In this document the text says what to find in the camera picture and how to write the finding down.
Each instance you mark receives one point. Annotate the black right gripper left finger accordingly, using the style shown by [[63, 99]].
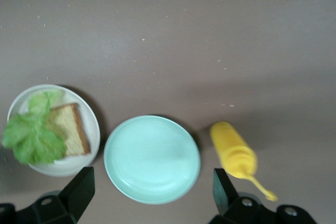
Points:
[[60, 205]]

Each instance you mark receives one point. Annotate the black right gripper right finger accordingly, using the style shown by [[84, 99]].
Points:
[[241, 211]]

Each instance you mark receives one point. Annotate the yellow mustard squeeze bottle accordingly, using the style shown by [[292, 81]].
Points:
[[231, 148]]

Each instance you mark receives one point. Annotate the green lettuce leaf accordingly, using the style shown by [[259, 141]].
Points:
[[31, 137]]

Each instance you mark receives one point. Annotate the brown toasted bread slice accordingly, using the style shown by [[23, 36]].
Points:
[[73, 132]]

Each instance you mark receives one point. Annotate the beige plate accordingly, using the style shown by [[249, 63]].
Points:
[[90, 124]]

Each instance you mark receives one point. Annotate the mint green plate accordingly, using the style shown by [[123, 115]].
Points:
[[152, 158]]

